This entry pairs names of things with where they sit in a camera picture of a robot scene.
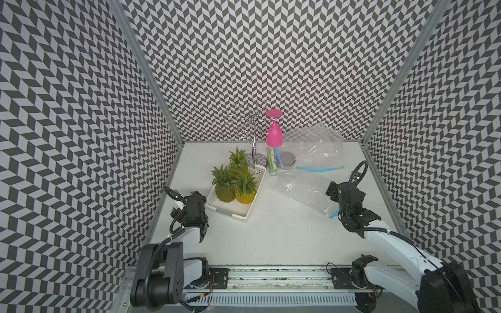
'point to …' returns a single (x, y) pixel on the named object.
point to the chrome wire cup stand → (256, 160)
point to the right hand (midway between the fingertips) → (342, 188)
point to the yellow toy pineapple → (238, 164)
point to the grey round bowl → (288, 160)
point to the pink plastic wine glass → (274, 134)
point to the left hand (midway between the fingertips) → (184, 199)
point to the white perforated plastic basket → (236, 208)
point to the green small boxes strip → (272, 161)
